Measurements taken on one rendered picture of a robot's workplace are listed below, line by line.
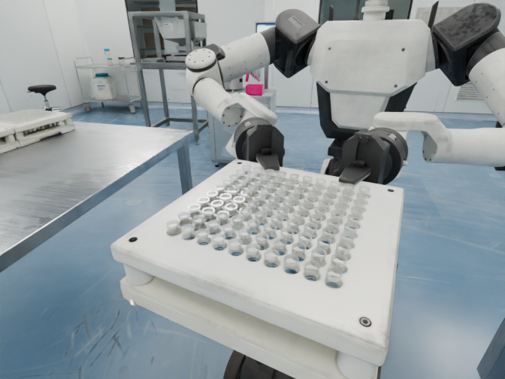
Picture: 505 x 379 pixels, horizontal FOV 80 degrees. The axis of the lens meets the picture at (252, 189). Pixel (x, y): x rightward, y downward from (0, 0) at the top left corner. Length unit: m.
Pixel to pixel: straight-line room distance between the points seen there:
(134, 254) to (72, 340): 1.49
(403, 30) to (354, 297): 0.68
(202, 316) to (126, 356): 1.33
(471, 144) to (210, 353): 1.28
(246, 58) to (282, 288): 0.72
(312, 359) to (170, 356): 1.32
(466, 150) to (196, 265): 0.54
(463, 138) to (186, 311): 0.55
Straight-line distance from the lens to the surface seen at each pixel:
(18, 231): 0.79
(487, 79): 0.82
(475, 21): 0.88
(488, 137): 0.69
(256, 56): 0.89
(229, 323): 0.28
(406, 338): 1.73
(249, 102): 0.66
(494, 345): 1.37
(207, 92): 0.76
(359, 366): 0.25
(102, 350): 1.67
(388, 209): 0.37
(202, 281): 0.26
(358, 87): 0.83
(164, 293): 0.32
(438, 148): 0.65
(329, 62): 0.83
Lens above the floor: 1.26
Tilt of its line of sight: 27 degrees down
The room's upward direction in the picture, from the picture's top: straight up
